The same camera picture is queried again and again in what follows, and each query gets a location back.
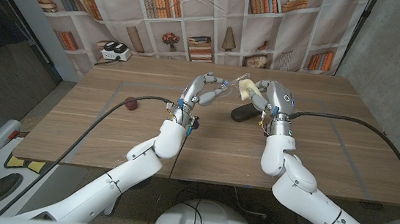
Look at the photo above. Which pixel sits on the printed bookshelf backdrop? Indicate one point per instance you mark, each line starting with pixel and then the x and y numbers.
pixel 211 28

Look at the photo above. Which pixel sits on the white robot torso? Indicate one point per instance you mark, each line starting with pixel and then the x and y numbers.
pixel 208 219

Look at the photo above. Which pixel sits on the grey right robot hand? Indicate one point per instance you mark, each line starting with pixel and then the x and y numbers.
pixel 280 101

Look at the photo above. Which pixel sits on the white power strip black plugs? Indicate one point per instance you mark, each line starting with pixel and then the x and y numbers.
pixel 115 53

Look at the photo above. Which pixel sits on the dark shoe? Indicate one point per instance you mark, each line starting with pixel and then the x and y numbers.
pixel 1 186

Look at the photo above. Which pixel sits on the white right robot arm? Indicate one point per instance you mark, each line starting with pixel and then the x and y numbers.
pixel 302 195

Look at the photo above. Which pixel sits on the white yellow black floor mat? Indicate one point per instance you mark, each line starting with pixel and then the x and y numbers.
pixel 0 162

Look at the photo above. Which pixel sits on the pale yellow cleaning cloth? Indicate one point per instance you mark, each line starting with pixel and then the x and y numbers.
pixel 245 87

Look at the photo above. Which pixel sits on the black backdrop stand pole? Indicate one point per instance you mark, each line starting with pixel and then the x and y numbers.
pixel 357 29

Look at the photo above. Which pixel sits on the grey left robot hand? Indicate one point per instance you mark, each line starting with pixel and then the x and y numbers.
pixel 192 93

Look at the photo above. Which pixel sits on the clear-framed glasses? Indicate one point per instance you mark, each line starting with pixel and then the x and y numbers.
pixel 243 76

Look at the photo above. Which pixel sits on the black glasses case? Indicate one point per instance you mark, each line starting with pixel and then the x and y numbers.
pixel 242 114

